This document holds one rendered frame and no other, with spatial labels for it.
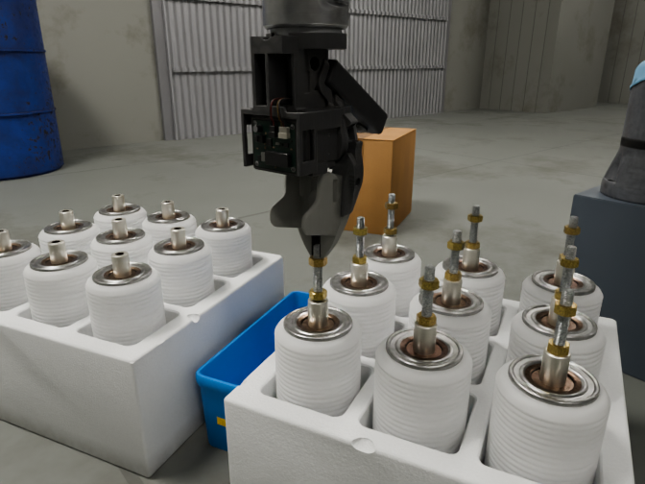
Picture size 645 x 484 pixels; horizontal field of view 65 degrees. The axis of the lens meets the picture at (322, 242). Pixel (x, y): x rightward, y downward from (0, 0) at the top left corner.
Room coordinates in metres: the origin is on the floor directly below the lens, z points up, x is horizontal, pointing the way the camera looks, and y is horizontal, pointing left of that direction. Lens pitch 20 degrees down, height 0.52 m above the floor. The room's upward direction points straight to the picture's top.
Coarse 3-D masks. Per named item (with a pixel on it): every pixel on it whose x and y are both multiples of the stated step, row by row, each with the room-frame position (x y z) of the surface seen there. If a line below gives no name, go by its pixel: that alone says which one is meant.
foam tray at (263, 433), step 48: (480, 384) 0.48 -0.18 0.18; (240, 432) 0.45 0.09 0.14; (288, 432) 0.42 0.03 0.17; (336, 432) 0.40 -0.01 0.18; (480, 432) 0.40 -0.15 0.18; (624, 432) 0.40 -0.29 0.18; (240, 480) 0.45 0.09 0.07; (288, 480) 0.42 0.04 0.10; (336, 480) 0.40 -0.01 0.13; (384, 480) 0.37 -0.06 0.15; (432, 480) 0.36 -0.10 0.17; (480, 480) 0.34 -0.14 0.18; (528, 480) 0.34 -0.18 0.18; (624, 480) 0.34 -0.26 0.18
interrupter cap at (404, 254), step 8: (368, 248) 0.72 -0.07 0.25; (376, 248) 0.72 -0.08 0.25; (400, 248) 0.72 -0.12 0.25; (408, 248) 0.72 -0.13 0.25; (368, 256) 0.69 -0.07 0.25; (376, 256) 0.68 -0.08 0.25; (384, 256) 0.69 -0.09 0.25; (392, 256) 0.69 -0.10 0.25; (400, 256) 0.69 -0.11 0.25; (408, 256) 0.69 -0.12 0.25
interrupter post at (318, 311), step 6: (312, 300) 0.49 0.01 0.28; (324, 300) 0.49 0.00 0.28; (312, 306) 0.48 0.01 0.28; (318, 306) 0.48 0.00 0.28; (324, 306) 0.48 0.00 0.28; (312, 312) 0.48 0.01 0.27; (318, 312) 0.48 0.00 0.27; (324, 312) 0.48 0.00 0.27; (312, 318) 0.48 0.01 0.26; (318, 318) 0.48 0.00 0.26; (324, 318) 0.48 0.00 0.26; (312, 324) 0.48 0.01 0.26; (318, 324) 0.48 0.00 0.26; (324, 324) 0.48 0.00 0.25
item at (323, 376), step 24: (288, 336) 0.47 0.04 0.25; (360, 336) 0.48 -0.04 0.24; (288, 360) 0.46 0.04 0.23; (312, 360) 0.44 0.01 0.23; (336, 360) 0.45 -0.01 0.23; (360, 360) 0.49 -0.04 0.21; (288, 384) 0.46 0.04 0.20; (312, 384) 0.44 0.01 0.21; (336, 384) 0.45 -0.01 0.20; (312, 408) 0.45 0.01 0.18; (336, 408) 0.45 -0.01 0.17
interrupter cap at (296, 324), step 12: (300, 312) 0.51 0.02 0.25; (336, 312) 0.51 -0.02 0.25; (288, 324) 0.49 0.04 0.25; (300, 324) 0.49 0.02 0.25; (336, 324) 0.49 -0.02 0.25; (348, 324) 0.48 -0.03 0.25; (300, 336) 0.46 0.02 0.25; (312, 336) 0.46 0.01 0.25; (324, 336) 0.46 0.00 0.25; (336, 336) 0.46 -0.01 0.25
